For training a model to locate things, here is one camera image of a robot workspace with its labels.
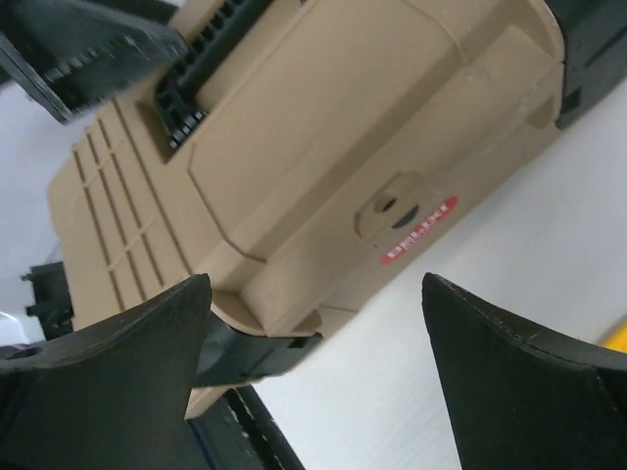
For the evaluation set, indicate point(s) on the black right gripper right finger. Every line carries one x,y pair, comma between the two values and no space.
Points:
520,395

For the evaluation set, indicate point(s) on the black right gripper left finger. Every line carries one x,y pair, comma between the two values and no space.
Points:
112,395

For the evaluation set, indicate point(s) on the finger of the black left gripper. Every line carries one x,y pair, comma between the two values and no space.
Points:
71,56

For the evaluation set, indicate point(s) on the tan plastic tool box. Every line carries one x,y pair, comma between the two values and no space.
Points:
303,153

